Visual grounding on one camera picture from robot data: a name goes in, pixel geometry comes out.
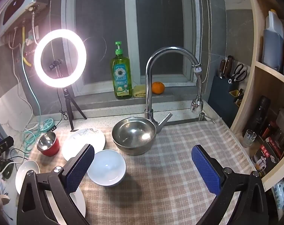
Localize white deep plate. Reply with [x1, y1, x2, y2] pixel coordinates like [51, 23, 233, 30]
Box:
[15, 160, 40, 195]

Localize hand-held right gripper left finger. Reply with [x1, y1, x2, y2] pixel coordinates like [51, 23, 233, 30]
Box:
[17, 143, 95, 225]

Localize chrome faucet sprayer extension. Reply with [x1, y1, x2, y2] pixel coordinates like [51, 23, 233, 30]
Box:
[191, 63, 205, 113]

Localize white ring light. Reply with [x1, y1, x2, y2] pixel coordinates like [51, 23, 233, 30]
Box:
[34, 29, 87, 80]

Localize clear glass cup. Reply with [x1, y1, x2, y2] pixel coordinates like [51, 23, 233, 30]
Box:
[240, 129, 257, 148]

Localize red steel bowl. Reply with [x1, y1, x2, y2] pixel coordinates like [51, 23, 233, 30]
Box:
[36, 132, 60, 157]

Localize black plastic stand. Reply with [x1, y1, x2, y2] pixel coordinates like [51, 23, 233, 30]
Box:
[0, 160, 15, 181]

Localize wooden shelf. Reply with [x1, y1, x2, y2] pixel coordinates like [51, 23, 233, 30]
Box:
[230, 0, 284, 191]

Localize dark blue knife block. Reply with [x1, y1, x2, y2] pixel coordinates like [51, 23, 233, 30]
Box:
[208, 75, 244, 128]

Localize dark bottle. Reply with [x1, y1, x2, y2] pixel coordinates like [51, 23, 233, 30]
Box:
[251, 96, 271, 136]

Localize black printed box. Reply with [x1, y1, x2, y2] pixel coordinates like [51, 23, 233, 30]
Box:
[251, 136, 284, 176]

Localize yellow sponge cloth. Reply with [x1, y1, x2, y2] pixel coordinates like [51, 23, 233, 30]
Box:
[133, 85, 147, 98]

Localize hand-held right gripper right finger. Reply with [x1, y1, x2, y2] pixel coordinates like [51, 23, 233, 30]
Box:
[191, 145, 270, 225]

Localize plaid cloth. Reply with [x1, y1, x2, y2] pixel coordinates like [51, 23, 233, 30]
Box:
[29, 116, 261, 225]

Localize chrome kitchen faucet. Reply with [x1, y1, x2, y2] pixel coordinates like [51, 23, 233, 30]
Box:
[144, 47, 201, 134]

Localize large steel bowl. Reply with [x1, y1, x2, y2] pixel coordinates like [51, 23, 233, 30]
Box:
[111, 117, 157, 155]

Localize orange fruit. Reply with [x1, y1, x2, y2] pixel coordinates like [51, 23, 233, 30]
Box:
[152, 82, 165, 95]

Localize dark liquid plastic jug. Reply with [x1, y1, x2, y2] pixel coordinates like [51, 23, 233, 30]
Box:
[261, 9, 284, 69]

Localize green dish soap bottle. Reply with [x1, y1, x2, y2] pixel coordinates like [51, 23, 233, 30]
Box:
[111, 41, 133, 99]

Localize wall water heater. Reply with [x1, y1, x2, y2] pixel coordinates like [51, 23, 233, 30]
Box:
[0, 0, 52, 37]

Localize blue patterned white container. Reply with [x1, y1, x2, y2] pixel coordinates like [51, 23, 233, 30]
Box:
[272, 176, 284, 216]

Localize metal flexible hose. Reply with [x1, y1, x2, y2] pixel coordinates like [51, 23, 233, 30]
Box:
[198, 0, 212, 85]

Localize white charging cable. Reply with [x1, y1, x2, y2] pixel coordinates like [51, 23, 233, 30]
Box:
[0, 159, 17, 181]

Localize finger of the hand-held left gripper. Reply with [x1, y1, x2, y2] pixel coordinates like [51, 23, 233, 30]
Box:
[0, 136, 15, 150]

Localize brown handled knife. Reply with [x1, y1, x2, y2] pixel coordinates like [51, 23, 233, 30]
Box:
[218, 60, 227, 79]
[225, 56, 235, 78]

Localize white floral print plate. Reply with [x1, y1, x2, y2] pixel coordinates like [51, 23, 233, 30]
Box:
[62, 128, 106, 162]

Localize window frame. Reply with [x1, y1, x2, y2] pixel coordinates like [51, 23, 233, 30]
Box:
[62, 0, 203, 96]

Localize white ceramic bowl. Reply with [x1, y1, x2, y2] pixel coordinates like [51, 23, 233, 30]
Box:
[87, 149, 127, 187]

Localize teal hose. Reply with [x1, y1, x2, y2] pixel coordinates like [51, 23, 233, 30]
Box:
[20, 41, 54, 153]

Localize small teal fan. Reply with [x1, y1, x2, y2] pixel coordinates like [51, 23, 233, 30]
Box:
[40, 118, 57, 132]

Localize black handled scissors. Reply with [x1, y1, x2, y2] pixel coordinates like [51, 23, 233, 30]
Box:
[228, 63, 248, 84]

